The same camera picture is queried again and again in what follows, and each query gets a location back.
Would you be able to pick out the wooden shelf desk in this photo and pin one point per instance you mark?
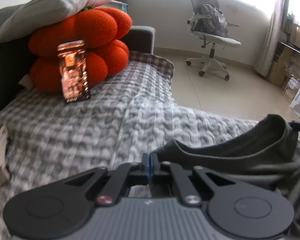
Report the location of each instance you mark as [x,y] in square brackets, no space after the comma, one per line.
[287,62]

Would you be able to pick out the light grey pillow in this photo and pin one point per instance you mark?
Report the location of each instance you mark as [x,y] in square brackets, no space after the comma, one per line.
[52,7]

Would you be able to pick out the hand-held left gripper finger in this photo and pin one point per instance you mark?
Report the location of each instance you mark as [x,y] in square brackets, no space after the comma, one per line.
[152,167]
[146,166]

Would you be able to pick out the grey backpack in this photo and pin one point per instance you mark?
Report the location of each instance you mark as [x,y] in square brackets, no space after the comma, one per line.
[211,17]

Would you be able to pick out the grey t-shirt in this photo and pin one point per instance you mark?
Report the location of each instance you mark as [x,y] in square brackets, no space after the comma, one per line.
[240,150]

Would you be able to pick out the dark grey sofa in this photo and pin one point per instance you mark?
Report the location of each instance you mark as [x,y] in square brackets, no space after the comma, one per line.
[140,37]

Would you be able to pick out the orange pumpkin plush cushion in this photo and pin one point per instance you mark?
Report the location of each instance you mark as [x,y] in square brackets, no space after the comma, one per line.
[97,30]

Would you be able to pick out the grey checked blanket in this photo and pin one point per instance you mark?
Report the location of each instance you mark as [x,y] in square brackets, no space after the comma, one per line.
[77,130]

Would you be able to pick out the white grey office chair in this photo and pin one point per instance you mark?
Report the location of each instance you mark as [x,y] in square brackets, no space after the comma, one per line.
[222,40]

